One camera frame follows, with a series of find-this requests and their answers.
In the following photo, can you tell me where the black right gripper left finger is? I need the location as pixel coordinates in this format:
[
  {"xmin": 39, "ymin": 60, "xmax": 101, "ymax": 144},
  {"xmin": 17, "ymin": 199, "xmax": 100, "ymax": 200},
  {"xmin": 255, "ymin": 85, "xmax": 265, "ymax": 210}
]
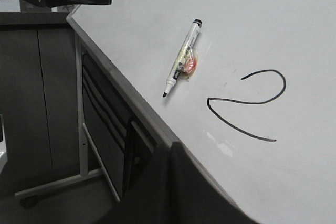
[{"xmin": 98, "ymin": 149, "xmax": 170, "ymax": 223}]

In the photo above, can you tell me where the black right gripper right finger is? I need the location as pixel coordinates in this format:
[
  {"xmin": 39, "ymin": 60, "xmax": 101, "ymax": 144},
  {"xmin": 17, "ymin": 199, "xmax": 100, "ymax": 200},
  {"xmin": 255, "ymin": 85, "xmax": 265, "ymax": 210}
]
[{"xmin": 169, "ymin": 143, "xmax": 255, "ymax": 223}]

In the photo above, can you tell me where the white black whiteboard marker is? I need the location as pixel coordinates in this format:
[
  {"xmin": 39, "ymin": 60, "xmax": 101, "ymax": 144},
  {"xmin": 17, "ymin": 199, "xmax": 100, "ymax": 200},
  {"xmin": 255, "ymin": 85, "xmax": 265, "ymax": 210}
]
[{"xmin": 163, "ymin": 19, "xmax": 202, "ymax": 98}]

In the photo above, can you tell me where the grey whiteboard stand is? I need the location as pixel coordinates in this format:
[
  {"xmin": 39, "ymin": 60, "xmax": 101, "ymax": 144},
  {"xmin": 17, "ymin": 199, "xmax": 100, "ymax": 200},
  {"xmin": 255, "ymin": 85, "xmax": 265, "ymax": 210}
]
[{"xmin": 14, "ymin": 32, "xmax": 158, "ymax": 204}]

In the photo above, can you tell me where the white whiteboard with grey frame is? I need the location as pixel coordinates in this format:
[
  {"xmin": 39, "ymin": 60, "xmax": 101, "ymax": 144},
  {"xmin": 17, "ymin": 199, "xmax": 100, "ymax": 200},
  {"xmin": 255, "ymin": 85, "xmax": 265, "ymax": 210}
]
[{"xmin": 68, "ymin": 0, "xmax": 335, "ymax": 223}]

